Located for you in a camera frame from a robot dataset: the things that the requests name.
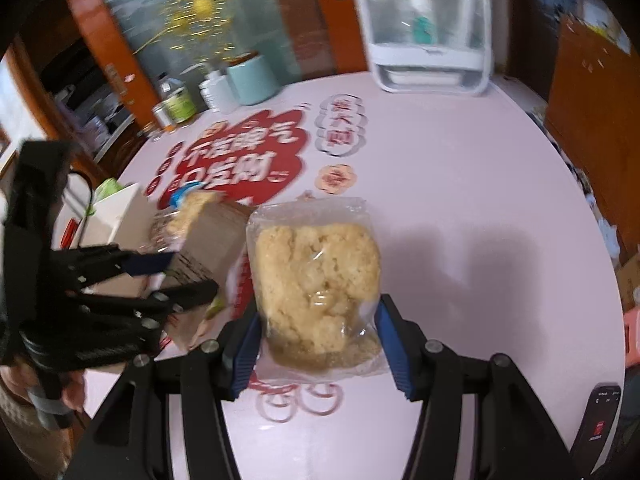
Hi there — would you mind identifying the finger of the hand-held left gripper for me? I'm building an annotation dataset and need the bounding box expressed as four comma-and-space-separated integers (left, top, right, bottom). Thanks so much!
74, 279, 221, 332
65, 245, 177, 289

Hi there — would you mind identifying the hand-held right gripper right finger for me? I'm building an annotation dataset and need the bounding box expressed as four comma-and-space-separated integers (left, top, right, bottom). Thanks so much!
374, 294, 577, 480

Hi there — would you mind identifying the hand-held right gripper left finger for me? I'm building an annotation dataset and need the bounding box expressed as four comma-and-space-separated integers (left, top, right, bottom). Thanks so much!
65, 306, 263, 480

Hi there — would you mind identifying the white plastic organizer box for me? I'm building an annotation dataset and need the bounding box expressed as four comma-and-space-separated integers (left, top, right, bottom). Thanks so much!
60, 182, 153, 301

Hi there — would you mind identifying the beige paper-look snack packet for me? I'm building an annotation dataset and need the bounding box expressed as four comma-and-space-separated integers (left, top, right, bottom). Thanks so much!
162, 200, 257, 352

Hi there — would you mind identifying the clear rice crisp cake packet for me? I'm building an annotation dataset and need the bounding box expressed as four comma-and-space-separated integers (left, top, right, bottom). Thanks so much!
246, 196, 390, 382

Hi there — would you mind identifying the person's left forearm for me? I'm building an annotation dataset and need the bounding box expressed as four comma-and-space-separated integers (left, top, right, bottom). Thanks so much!
0, 390, 76, 480

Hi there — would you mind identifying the person's left hand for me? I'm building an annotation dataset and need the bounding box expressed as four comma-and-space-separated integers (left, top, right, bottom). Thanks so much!
0, 362, 87, 415

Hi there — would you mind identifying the walnut snack packet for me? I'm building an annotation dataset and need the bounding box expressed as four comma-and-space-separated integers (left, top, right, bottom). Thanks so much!
149, 212, 173, 257

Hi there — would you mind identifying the green wet wipes pack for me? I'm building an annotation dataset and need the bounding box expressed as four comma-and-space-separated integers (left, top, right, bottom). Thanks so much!
94, 178, 124, 202

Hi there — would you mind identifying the small metal can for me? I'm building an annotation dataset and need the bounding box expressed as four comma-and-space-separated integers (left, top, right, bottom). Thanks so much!
151, 102, 174, 134

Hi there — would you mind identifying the glass bottle green label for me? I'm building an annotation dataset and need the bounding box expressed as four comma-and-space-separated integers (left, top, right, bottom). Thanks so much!
156, 74, 197, 127

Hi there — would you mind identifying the white squeeze bottle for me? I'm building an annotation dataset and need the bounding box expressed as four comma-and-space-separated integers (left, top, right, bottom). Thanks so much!
199, 69, 237, 114

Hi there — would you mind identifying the mint green canister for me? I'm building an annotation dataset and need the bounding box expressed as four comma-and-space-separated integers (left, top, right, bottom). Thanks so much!
226, 51, 279, 107

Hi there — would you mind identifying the black smartphone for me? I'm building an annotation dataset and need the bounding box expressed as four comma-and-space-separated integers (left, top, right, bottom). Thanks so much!
576, 381, 624, 480

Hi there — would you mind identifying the wooden sliding glass door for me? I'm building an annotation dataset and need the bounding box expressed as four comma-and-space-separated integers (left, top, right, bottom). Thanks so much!
60, 0, 371, 126

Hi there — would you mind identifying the white clear storage box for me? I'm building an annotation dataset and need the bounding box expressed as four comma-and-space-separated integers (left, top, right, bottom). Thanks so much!
344, 0, 497, 97

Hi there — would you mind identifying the wooden wall cabinet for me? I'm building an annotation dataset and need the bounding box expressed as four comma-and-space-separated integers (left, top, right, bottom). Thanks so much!
544, 14, 640, 203

